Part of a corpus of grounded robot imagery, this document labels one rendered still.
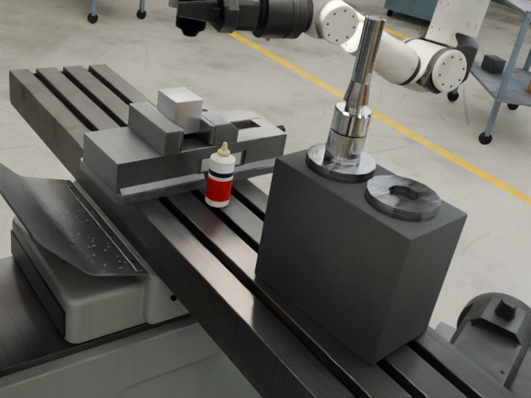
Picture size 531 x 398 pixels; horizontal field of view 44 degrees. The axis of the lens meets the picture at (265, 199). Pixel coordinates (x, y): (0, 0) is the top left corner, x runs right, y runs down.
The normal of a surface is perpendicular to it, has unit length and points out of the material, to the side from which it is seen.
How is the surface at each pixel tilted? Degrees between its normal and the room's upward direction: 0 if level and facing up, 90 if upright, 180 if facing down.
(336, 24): 92
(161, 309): 90
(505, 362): 0
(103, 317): 90
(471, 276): 0
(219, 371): 90
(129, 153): 0
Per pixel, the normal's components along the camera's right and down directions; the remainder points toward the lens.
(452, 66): 0.44, 0.38
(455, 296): 0.16, -0.86
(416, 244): 0.66, 0.45
